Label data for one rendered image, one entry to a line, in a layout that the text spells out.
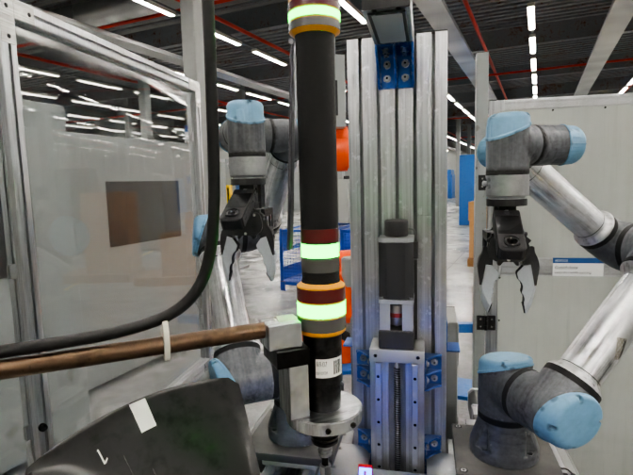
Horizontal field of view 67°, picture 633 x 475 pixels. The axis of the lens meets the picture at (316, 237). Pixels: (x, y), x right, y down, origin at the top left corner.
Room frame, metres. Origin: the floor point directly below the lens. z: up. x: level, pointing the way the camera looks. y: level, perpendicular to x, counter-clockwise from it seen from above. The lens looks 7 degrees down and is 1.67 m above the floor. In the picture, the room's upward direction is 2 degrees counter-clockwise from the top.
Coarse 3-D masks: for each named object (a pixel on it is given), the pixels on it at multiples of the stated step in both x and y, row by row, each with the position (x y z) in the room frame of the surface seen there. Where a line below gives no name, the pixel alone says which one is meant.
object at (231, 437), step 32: (192, 384) 0.52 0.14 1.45; (224, 384) 0.54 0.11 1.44; (128, 416) 0.46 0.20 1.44; (160, 416) 0.48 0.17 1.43; (192, 416) 0.49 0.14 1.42; (224, 416) 0.50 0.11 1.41; (64, 448) 0.42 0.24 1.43; (128, 448) 0.44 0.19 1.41; (160, 448) 0.45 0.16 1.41; (192, 448) 0.46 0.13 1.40; (224, 448) 0.48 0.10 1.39
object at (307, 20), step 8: (312, 16) 0.40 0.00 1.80; (320, 16) 0.40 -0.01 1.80; (288, 24) 0.42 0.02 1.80; (296, 24) 0.40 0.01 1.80; (304, 24) 0.40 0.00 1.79; (312, 24) 0.40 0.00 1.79; (320, 24) 0.40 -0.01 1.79; (328, 24) 0.40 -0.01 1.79; (336, 24) 0.41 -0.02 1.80; (288, 32) 0.42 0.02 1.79
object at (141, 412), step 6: (138, 402) 0.48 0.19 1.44; (144, 402) 0.48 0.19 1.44; (132, 408) 0.47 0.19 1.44; (138, 408) 0.47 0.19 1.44; (144, 408) 0.48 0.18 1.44; (138, 414) 0.47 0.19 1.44; (144, 414) 0.47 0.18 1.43; (150, 414) 0.47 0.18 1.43; (138, 420) 0.46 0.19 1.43; (144, 420) 0.47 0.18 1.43; (150, 420) 0.47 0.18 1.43; (138, 426) 0.46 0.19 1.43; (144, 426) 0.46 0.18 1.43; (150, 426) 0.47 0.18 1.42
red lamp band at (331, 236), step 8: (304, 232) 0.41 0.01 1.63; (312, 232) 0.40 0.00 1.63; (320, 232) 0.40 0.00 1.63; (328, 232) 0.40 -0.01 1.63; (336, 232) 0.41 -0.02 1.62; (304, 240) 0.41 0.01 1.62; (312, 240) 0.40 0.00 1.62; (320, 240) 0.40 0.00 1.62; (328, 240) 0.40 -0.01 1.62; (336, 240) 0.41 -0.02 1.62
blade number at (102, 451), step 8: (104, 440) 0.44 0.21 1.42; (96, 448) 0.43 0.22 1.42; (104, 448) 0.44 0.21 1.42; (96, 456) 0.43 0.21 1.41; (104, 456) 0.43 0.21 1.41; (112, 456) 0.43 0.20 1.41; (96, 464) 0.43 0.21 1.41; (104, 464) 0.43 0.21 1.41; (112, 464) 0.43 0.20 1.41; (104, 472) 0.42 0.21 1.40
